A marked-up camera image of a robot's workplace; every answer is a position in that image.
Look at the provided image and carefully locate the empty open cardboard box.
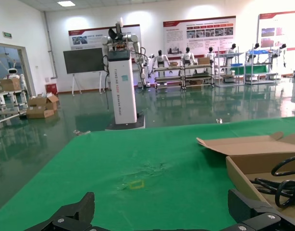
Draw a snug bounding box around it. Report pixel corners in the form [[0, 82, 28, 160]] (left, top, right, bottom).
[[196, 131, 295, 218]]

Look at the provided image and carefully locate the flat cardboard box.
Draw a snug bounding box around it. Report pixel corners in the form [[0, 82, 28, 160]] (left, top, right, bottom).
[[25, 105, 55, 119]]

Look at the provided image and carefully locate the small round-headed white robot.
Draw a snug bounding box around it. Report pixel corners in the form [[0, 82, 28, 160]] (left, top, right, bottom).
[[4, 68, 25, 84]]

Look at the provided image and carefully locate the yellow rubber band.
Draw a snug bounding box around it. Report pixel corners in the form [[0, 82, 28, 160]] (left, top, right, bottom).
[[128, 179, 146, 190]]

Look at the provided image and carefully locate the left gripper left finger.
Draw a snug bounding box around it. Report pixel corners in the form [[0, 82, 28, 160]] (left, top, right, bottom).
[[25, 192, 96, 231]]

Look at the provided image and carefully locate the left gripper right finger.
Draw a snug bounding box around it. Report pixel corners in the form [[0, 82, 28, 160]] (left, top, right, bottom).
[[224, 188, 295, 231]]

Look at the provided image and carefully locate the black display on stand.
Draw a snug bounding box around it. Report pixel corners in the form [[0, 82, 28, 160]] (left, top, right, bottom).
[[62, 47, 105, 95]]

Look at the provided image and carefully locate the green table cloth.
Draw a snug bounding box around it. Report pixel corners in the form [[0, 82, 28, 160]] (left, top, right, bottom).
[[0, 116, 295, 231]]

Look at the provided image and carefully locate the white humanoid robot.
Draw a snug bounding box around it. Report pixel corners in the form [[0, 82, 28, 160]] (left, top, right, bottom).
[[181, 47, 198, 67], [148, 49, 169, 77], [205, 46, 217, 65], [273, 43, 288, 68], [225, 43, 237, 65], [248, 42, 261, 61]]

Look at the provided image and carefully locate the white wheeled tower robot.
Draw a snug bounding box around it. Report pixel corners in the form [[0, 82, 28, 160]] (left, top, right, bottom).
[[100, 17, 146, 131]]

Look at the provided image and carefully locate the wide red white wall poster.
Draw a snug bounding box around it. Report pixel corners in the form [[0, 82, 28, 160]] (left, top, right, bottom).
[[162, 15, 237, 56]]

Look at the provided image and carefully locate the black power cable bundle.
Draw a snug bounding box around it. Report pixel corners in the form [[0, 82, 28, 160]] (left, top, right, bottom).
[[250, 155, 295, 209]]

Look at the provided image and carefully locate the closed cardboard box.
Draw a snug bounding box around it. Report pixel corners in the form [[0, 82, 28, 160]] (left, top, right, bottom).
[[0, 78, 23, 92]]

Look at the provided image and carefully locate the red box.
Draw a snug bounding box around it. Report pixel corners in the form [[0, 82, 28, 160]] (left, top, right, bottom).
[[46, 84, 59, 95]]

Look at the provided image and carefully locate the small red white wall poster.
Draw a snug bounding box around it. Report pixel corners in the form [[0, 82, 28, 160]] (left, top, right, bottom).
[[68, 24, 141, 50]]

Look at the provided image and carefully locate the white wall pipe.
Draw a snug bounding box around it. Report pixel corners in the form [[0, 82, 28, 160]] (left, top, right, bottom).
[[43, 11, 59, 79]]

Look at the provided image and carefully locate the metal shelf rack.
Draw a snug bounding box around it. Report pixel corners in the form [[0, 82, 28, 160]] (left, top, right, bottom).
[[153, 65, 184, 90], [183, 63, 215, 89], [244, 49, 283, 85], [214, 51, 246, 88]]

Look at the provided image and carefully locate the white pipe rack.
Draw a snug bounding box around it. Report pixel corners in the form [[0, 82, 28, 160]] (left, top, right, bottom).
[[0, 88, 29, 125]]

